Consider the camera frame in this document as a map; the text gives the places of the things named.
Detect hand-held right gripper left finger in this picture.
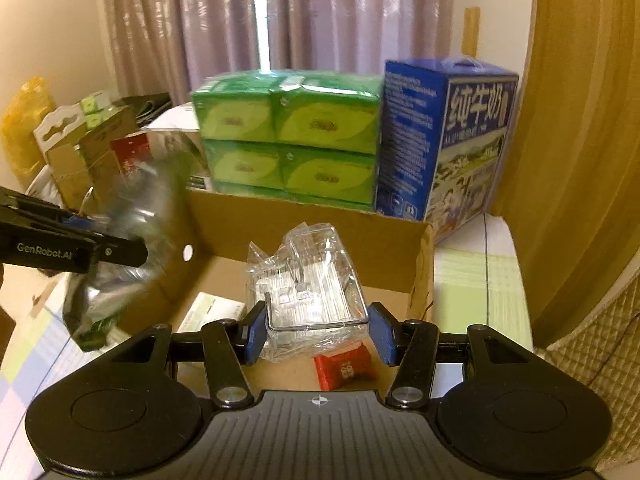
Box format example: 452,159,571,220
107,301,268,408

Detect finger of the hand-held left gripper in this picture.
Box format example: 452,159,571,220
92,237,151,269
0,186,98,235

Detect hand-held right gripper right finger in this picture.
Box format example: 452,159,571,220
367,301,538,408

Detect silver foil bag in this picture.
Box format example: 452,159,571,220
62,160,196,352

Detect white tablet medicine box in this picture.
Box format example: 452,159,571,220
177,292,246,336

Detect red snack packet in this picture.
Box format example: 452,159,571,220
314,351,376,391

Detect clear plastic packaging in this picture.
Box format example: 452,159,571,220
245,222,371,362

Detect brown cardboard box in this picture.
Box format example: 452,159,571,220
165,190,436,398

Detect brown cardboard carton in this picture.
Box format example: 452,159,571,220
46,142,101,207
80,110,140,181

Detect red gift box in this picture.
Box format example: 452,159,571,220
110,132,153,176

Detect white cardboard holder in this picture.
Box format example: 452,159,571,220
32,105,93,161

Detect yellow plastic bag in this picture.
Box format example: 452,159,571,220
2,77,56,177

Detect small green packets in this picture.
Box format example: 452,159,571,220
80,91,110,128

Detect black bag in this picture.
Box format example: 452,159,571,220
115,94,173,127

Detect blue milk carton case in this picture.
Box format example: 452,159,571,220
375,57,519,236

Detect pack of green tissue boxes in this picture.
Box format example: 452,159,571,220
190,72,386,211

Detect chair with quilted cushion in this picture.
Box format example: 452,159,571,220
544,270,640,466

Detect pale pink curtain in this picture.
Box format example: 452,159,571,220
100,0,456,111

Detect tan wooden door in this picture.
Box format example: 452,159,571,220
505,0,640,348

